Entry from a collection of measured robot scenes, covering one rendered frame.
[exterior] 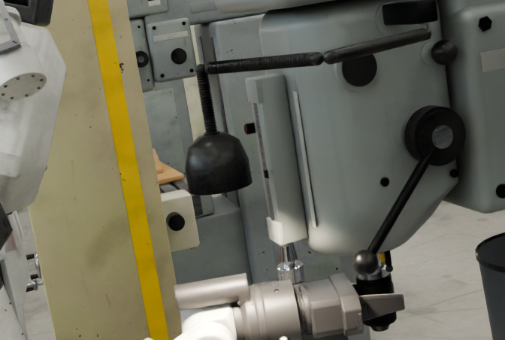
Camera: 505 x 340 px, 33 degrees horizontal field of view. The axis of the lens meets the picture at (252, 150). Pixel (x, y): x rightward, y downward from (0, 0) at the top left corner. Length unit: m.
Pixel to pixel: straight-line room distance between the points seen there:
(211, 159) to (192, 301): 0.26
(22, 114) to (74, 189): 1.56
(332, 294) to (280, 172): 0.18
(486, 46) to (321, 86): 0.21
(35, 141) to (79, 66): 1.53
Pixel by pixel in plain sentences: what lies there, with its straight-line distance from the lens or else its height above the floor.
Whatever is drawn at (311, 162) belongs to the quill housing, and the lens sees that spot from 1.03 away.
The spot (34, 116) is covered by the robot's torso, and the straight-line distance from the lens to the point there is 1.24.
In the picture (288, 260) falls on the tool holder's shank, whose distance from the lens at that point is 1.48.
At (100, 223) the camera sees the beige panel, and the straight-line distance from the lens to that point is 2.81.
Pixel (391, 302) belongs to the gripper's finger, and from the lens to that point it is 1.15.
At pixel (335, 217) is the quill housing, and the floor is 1.38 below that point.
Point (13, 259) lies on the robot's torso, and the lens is 1.58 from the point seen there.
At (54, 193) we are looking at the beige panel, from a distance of 2.77.
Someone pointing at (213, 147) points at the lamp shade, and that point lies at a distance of 0.92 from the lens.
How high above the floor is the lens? 1.65
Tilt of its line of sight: 10 degrees down
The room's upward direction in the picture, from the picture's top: 9 degrees counter-clockwise
